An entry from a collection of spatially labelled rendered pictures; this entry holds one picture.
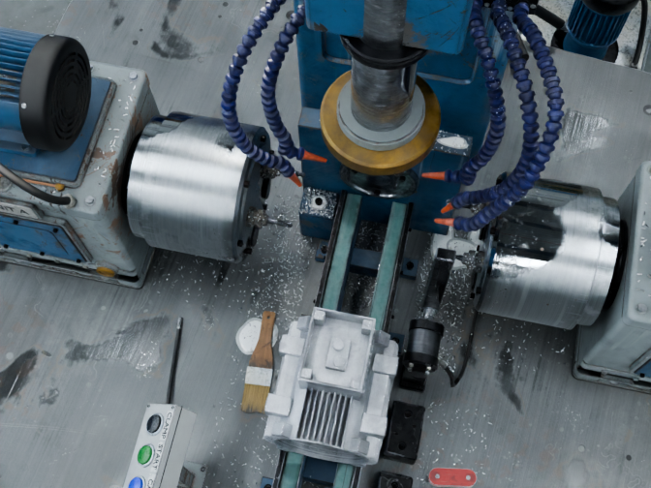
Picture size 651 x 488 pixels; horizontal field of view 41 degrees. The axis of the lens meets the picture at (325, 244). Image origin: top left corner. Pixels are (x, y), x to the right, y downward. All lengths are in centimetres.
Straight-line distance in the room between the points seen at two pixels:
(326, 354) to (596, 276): 45
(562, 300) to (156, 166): 71
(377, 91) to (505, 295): 46
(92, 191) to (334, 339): 47
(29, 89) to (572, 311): 92
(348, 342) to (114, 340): 57
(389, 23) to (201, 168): 54
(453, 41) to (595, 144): 94
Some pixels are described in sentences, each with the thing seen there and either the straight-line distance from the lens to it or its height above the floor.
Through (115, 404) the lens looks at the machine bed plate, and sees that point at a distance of 176.
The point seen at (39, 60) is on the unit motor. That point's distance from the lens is 141.
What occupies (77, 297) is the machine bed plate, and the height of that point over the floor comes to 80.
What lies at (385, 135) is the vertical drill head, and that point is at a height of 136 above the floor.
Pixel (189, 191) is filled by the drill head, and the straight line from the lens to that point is 149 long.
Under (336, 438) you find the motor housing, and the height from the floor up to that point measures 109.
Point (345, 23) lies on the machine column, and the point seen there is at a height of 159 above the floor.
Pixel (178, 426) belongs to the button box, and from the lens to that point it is 144.
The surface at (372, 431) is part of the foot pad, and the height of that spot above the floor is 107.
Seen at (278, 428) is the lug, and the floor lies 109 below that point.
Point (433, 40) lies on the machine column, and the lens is 109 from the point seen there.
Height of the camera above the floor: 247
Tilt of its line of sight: 68 degrees down
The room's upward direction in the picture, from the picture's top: 2 degrees counter-clockwise
